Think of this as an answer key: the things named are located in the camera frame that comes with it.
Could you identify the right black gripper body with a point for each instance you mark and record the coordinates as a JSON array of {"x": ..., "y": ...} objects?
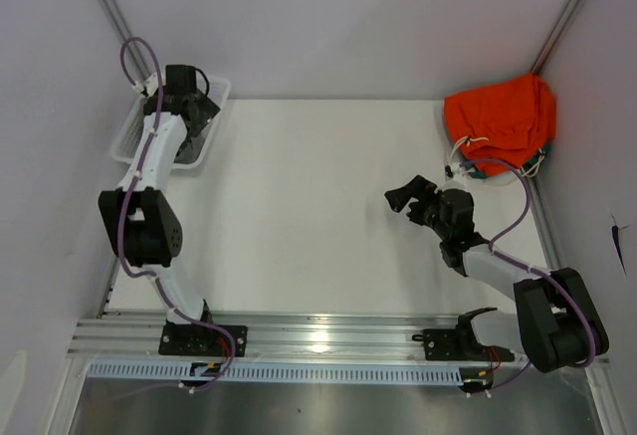
[{"x": 433, "y": 221}]

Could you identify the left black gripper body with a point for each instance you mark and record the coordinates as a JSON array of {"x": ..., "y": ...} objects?
[{"x": 192, "y": 124}]

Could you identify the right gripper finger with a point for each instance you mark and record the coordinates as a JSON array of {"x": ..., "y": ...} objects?
[
  {"x": 398, "y": 198},
  {"x": 418, "y": 213}
]

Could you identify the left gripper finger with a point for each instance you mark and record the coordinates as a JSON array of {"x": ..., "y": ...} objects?
[
  {"x": 189, "y": 150},
  {"x": 202, "y": 112}
]

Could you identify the grey shorts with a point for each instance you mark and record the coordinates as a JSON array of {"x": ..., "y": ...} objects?
[{"x": 185, "y": 114}]

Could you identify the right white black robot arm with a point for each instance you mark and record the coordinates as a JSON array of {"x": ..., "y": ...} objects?
[{"x": 555, "y": 324}]

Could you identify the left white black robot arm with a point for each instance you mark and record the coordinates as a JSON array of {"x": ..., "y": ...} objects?
[{"x": 144, "y": 231}]

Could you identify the teal shorts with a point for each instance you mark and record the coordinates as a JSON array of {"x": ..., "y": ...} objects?
[{"x": 489, "y": 166}]

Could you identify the orange shorts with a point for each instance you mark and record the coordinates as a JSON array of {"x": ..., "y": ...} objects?
[{"x": 509, "y": 120}]

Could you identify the white plastic basket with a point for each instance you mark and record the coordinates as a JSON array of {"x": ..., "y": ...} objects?
[{"x": 125, "y": 143}]

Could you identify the right corner aluminium profile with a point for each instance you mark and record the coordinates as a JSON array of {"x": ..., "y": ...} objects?
[{"x": 557, "y": 32}]

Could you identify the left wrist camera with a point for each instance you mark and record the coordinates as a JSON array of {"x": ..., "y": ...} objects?
[{"x": 150, "y": 85}]

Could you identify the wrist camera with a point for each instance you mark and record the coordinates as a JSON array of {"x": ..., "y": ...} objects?
[
  {"x": 150, "y": 85},
  {"x": 455, "y": 170}
]

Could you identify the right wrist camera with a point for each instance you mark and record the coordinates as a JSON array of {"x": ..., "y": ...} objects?
[{"x": 455, "y": 170}]

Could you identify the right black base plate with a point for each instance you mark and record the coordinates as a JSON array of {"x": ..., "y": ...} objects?
[{"x": 443, "y": 345}]

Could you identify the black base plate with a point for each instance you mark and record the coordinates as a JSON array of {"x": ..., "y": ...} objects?
[
  {"x": 192, "y": 340},
  {"x": 443, "y": 345}
]

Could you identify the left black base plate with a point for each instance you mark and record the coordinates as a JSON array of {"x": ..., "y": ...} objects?
[{"x": 192, "y": 340}]

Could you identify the aluminium mounting rail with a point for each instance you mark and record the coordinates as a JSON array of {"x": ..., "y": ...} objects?
[{"x": 292, "y": 338}]

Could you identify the slotted white cable duct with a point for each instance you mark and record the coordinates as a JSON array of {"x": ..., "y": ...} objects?
[{"x": 427, "y": 375}]

